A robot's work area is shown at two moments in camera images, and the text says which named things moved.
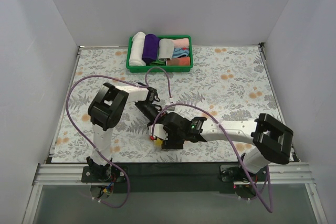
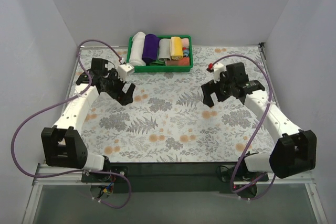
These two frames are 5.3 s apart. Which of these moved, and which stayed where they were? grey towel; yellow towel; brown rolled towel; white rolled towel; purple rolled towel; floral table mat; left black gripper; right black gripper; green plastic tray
Moved: yellow towel; left black gripper; right black gripper
Stayed: green plastic tray; grey towel; white rolled towel; floral table mat; purple rolled towel; brown rolled towel
